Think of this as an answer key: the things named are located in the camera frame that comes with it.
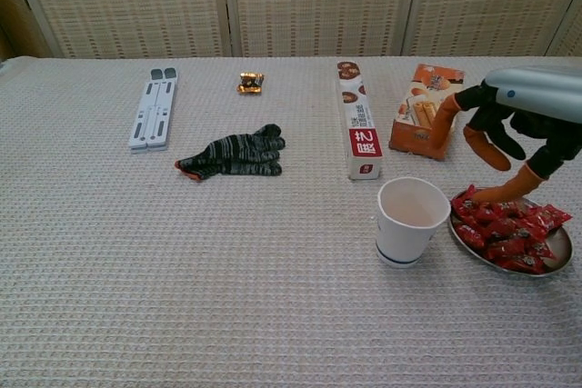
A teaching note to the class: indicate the round steel plate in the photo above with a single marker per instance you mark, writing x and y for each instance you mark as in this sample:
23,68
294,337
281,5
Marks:
561,249

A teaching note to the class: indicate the long white biscuit box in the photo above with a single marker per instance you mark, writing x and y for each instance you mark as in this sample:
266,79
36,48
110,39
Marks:
359,133

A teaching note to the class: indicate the white folding laptop stand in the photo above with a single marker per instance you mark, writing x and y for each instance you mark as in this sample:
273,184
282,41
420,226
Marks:
152,115

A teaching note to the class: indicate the beige woven tablecloth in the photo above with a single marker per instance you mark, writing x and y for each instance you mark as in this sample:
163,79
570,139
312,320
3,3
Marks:
182,270

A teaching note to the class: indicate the red candy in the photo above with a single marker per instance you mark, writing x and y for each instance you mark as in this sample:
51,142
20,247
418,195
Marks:
516,210
504,226
523,265
529,233
488,214
552,216
470,234
504,249
464,197
541,249
460,210

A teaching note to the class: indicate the white paper cup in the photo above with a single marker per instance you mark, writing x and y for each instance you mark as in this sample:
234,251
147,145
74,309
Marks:
400,242

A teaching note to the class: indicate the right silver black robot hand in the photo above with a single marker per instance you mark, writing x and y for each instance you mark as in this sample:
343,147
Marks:
536,92

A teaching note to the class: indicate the gold brown wrapped candy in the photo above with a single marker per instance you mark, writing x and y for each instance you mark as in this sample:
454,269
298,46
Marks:
250,83

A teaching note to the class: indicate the orange egg roll biscuit box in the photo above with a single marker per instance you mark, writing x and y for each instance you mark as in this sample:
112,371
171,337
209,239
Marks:
418,111

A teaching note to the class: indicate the dark striped knit glove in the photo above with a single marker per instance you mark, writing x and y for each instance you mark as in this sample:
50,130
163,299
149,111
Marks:
241,156

